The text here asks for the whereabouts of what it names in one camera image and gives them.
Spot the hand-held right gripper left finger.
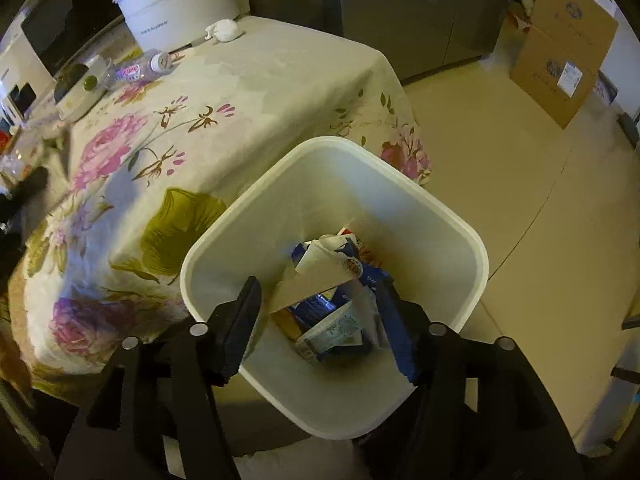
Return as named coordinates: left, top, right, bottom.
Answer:
left=55, top=276, right=264, bottom=480

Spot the grey refrigerator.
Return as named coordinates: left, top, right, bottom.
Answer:
left=250, top=0, right=516, bottom=81

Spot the white appliance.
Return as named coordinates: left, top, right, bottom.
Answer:
left=0, top=45, right=56, bottom=126

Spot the floral tablecloth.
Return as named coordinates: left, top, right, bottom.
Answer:
left=0, top=15, right=432, bottom=406

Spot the white trash bin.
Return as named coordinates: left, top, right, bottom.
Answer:
left=179, top=135, right=490, bottom=441

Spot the clear plastic bottle pink label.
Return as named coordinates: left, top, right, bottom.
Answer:
left=105, top=51, right=174, bottom=84

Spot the black glass-front oven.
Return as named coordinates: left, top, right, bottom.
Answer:
left=20, top=0, right=123, bottom=81

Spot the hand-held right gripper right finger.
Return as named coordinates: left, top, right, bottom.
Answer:
left=375, top=277, right=586, bottom=480

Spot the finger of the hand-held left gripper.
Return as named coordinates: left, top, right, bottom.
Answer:
left=11, top=166, right=51, bottom=211

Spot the white crumpled tissue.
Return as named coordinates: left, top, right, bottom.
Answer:
left=205, top=18, right=244, bottom=43

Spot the white electric pot with handle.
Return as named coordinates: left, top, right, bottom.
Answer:
left=112, top=0, right=346, bottom=53

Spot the blue almond print carton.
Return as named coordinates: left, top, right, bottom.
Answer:
left=290, top=237, right=393, bottom=333

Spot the clear plastic container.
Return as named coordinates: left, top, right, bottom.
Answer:
left=0, top=130, right=47, bottom=186

